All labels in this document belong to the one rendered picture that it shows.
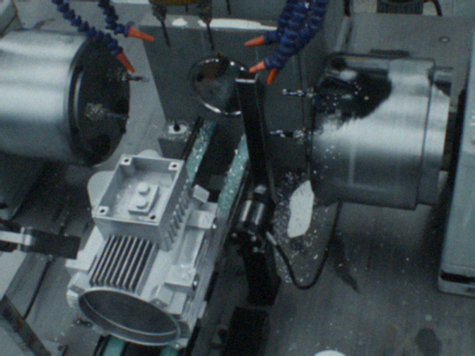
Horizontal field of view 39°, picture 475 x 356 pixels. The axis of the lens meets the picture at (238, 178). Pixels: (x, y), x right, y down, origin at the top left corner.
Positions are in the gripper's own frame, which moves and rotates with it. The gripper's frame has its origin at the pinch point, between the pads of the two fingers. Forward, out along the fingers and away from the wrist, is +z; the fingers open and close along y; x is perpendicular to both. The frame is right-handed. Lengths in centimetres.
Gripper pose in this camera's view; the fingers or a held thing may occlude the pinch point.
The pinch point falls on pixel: (44, 242)
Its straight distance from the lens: 87.6
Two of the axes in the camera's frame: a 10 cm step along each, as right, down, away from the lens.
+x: -1.7, 9.8, -1.4
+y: -9.5, -1.3, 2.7
